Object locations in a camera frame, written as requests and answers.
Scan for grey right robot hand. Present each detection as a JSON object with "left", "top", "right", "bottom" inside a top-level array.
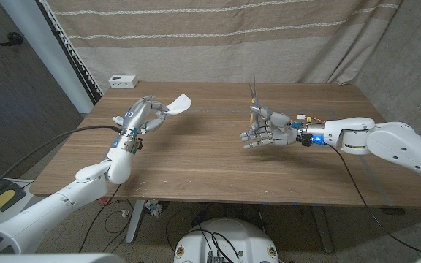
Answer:
[{"left": 240, "top": 104, "right": 325, "bottom": 150}]

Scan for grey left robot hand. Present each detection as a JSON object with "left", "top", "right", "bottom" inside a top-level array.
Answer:
[{"left": 114, "top": 95, "right": 170, "bottom": 153}]

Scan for scissors with beige handles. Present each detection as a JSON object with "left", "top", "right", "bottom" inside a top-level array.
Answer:
[{"left": 249, "top": 75, "right": 272, "bottom": 127}]

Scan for white paper tissue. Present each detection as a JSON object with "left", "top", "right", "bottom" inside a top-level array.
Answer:
[{"left": 162, "top": 94, "right": 192, "bottom": 117}]

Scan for white power strip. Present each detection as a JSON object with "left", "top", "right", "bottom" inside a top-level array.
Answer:
[{"left": 108, "top": 75, "right": 139, "bottom": 89}]

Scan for black strip with zigzag trim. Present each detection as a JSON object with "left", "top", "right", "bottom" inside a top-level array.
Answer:
[{"left": 34, "top": 0, "right": 104, "bottom": 106}]

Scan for crumpled blue white scrap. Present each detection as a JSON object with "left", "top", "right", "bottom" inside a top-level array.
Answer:
[{"left": 144, "top": 199, "right": 163, "bottom": 217}]

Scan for beige striped curtain backdrop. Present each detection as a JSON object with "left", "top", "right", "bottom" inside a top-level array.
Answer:
[{"left": 45, "top": 0, "right": 404, "bottom": 94}]

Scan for grey metal table leg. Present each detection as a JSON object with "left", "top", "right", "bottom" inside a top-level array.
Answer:
[
  {"left": 125, "top": 199, "right": 146, "bottom": 245},
  {"left": 311, "top": 205, "right": 335, "bottom": 254}
]

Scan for dark grey door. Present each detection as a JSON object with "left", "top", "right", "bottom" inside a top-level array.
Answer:
[{"left": 0, "top": 0, "right": 84, "bottom": 180}]

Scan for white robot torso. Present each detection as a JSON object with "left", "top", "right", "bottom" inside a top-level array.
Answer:
[{"left": 173, "top": 218, "right": 280, "bottom": 263}]

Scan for white robot chest panel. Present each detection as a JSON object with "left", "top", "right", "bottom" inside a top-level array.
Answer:
[{"left": 0, "top": 253, "right": 126, "bottom": 263}]

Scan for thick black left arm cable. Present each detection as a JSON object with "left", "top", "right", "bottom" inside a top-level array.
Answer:
[{"left": 0, "top": 125, "right": 124, "bottom": 202}]

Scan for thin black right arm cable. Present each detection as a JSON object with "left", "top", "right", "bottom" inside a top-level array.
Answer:
[{"left": 325, "top": 142, "right": 421, "bottom": 255}]

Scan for thin left wrist cable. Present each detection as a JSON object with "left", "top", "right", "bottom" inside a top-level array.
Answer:
[{"left": 78, "top": 184, "right": 122, "bottom": 253}]

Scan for black floor cable loop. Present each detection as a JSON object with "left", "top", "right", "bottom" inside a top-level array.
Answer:
[{"left": 103, "top": 199, "right": 133, "bottom": 235}]

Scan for black torso cable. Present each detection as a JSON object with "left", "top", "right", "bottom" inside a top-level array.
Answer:
[{"left": 199, "top": 229, "right": 241, "bottom": 263}]

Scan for black door handle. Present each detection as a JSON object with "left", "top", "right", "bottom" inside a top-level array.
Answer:
[{"left": 0, "top": 31, "right": 24, "bottom": 47}]

